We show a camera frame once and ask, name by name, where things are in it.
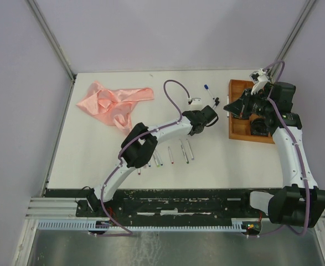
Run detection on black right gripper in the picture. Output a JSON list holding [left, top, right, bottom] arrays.
[[225, 88, 275, 119]]

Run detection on lavender capped marker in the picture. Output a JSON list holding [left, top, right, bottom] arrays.
[[186, 139, 195, 161]]

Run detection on lime green capped marker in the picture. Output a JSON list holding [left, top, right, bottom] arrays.
[[153, 152, 160, 167]]

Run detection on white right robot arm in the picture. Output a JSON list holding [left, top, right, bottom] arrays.
[[224, 82, 325, 228]]

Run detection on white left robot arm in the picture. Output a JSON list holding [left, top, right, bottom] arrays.
[[86, 105, 218, 216]]

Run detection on black capped marker left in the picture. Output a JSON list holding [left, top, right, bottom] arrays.
[[212, 98, 220, 109]]

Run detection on orange wooden divider tray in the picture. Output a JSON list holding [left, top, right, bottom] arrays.
[[228, 79, 274, 144]]

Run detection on dark floral rolled tie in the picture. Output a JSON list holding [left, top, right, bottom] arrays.
[[250, 118, 270, 137]]

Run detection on pink satin cloth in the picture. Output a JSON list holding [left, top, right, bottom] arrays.
[[76, 81, 154, 135]]

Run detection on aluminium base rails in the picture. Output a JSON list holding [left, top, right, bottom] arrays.
[[25, 197, 85, 219]]

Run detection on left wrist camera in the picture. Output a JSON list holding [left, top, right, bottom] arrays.
[[188, 98, 203, 110]]

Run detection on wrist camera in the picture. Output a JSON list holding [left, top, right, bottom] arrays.
[[250, 69, 270, 95], [188, 98, 203, 110]]

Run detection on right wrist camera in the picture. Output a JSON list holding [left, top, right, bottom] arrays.
[[250, 69, 270, 95]]

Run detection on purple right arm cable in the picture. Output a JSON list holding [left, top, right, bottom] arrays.
[[261, 60, 312, 239]]

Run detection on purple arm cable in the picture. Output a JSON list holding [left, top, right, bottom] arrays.
[[100, 79, 192, 238], [261, 60, 312, 239]]

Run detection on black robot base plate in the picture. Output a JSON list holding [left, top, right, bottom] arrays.
[[45, 189, 268, 226]]

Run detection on aluminium frame post right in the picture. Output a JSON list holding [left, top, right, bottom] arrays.
[[266, 0, 324, 81]]

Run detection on aluminium frame post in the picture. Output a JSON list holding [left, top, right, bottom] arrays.
[[25, 0, 76, 80], [266, 0, 324, 81]]

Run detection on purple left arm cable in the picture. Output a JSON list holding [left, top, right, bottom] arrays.
[[100, 79, 192, 238]]

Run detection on aluminium frame post left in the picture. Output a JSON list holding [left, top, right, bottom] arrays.
[[25, 0, 76, 80]]

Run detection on light blue cable duct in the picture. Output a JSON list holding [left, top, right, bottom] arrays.
[[37, 219, 260, 233]]

